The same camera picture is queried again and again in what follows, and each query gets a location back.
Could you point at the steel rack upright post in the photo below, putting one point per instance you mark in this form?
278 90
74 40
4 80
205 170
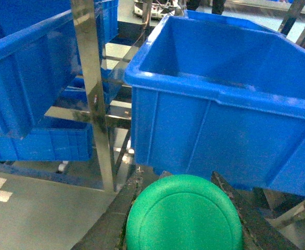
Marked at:
86 32

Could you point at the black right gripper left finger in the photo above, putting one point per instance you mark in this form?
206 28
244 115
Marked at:
109 231

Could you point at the green mushroom push button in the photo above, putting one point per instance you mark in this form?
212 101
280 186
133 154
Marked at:
183 212

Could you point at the blue bin lower left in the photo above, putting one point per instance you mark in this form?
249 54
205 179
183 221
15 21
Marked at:
52 139

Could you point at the large blue target bin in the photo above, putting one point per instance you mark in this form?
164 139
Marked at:
210 96

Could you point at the large blue bin upper left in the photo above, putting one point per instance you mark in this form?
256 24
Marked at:
39 57

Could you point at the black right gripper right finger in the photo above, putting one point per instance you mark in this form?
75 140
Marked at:
257 232

